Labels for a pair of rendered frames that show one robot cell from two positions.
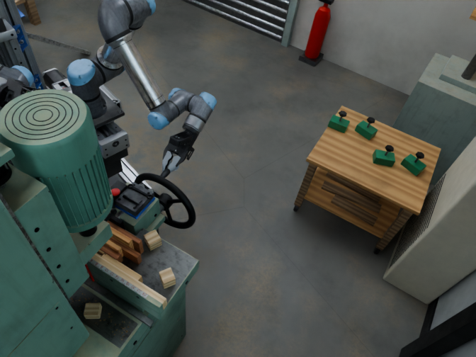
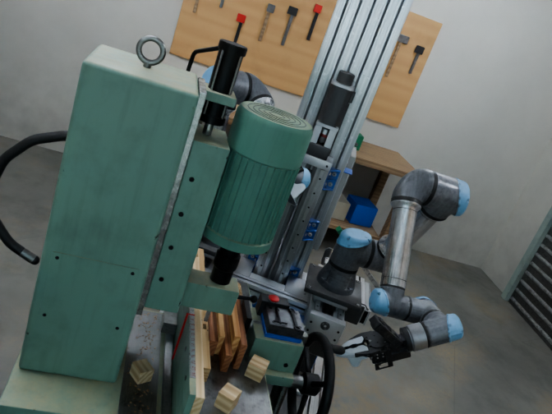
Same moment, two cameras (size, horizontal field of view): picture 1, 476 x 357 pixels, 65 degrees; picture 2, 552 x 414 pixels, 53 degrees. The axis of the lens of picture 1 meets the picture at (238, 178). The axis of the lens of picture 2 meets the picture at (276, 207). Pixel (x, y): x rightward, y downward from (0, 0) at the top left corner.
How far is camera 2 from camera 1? 0.67 m
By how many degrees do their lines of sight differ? 50
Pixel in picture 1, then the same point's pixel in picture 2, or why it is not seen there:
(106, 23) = (403, 182)
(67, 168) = (254, 152)
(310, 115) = not seen: outside the picture
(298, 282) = not seen: outside the picture
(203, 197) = not seen: outside the picture
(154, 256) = (240, 381)
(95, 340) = (112, 390)
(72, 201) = (232, 196)
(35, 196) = (216, 147)
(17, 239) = (177, 147)
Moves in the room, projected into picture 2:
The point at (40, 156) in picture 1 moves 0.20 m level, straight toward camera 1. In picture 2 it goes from (246, 124) to (207, 137)
